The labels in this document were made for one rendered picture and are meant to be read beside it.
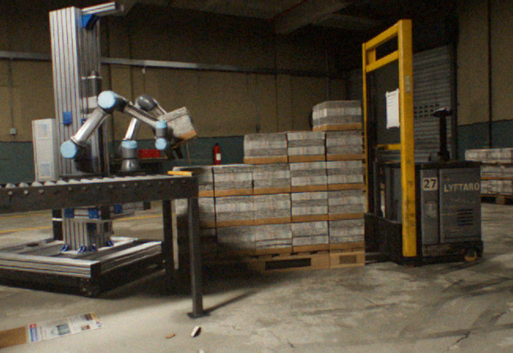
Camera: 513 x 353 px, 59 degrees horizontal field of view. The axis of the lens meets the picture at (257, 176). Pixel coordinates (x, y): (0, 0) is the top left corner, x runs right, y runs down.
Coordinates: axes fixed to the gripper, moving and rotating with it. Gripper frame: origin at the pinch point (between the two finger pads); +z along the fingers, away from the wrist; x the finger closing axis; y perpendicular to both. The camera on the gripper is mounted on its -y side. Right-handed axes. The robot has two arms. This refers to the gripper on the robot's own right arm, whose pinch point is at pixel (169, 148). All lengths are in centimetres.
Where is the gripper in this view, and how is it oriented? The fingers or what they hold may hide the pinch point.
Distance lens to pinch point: 334.0
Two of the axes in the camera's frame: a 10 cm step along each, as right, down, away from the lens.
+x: -9.2, 4.0, -0.3
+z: -0.6, -0.5, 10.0
